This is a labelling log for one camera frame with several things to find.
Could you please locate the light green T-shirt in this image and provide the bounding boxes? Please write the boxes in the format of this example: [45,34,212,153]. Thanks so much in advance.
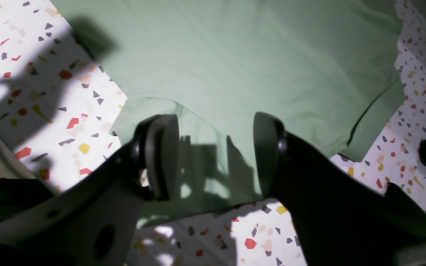
[52,0,405,226]

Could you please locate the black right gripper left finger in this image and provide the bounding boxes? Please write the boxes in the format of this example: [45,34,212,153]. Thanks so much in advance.
[0,114,179,266]

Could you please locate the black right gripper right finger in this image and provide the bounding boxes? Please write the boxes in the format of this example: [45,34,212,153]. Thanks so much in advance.
[253,112,426,266]

